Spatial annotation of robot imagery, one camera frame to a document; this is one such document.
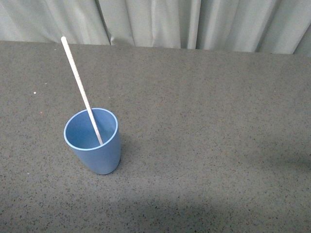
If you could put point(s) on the blue plastic cup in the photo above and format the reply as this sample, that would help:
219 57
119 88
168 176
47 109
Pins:
81 137

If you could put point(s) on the grey-green curtain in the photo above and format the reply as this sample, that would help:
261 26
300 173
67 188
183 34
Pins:
273 26

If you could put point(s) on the white speckled chopstick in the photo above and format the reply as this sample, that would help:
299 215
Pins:
80 86

